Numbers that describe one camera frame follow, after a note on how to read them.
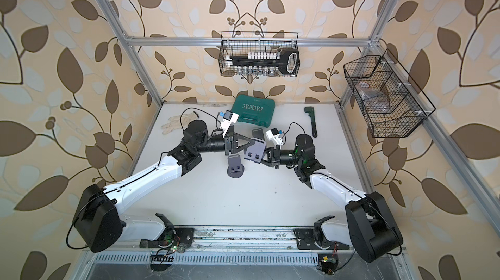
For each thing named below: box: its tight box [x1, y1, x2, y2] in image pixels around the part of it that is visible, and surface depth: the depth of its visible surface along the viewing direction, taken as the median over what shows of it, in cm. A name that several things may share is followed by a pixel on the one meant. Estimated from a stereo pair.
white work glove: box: [160, 111, 200, 135], surface depth 114 cm
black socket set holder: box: [225, 48, 301, 77], surface depth 86 cm
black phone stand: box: [251, 127, 265, 141], surface depth 98 cm
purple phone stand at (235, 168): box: [226, 154, 245, 179], surface depth 90 cm
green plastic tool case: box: [230, 94, 276, 128], surface depth 115 cm
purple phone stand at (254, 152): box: [244, 138, 266, 164], surface depth 68 cm
